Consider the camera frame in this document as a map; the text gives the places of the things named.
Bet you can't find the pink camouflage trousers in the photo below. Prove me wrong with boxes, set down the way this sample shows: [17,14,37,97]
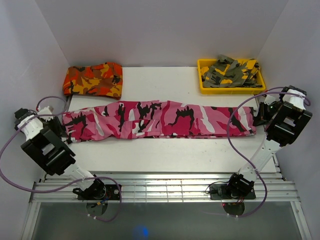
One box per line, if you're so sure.
[62,100,256,143]

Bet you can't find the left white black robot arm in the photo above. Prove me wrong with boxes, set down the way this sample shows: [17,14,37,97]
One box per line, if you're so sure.
[14,106,107,200]

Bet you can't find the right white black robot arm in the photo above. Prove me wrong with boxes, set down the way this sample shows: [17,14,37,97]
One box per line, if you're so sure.
[225,85,313,199]

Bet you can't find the green yellow camouflage trousers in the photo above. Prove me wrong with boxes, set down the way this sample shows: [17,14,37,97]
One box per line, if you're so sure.
[200,55,262,88]

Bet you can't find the orange camouflage folded trousers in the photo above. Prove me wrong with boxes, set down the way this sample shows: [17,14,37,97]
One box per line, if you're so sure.
[62,62,123,100]

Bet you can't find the yellow plastic bin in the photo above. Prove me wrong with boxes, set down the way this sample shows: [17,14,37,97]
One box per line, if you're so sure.
[197,59,267,95]

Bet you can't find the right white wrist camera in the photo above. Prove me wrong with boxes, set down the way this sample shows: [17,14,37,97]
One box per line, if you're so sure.
[264,94,279,106]

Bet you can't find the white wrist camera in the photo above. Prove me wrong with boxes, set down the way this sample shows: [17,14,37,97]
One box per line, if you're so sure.
[264,94,279,106]
[37,106,53,116]

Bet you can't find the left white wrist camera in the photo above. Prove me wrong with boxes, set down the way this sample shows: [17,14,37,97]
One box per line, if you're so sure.
[37,106,53,116]

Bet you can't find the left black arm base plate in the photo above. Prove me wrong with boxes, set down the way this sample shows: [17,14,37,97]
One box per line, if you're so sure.
[72,184,122,201]

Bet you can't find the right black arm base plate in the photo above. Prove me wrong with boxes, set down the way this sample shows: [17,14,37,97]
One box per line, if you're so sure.
[204,181,256,200]

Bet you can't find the aluminium rail frame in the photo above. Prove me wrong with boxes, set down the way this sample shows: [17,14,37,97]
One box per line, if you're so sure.
[21,157,312,240]

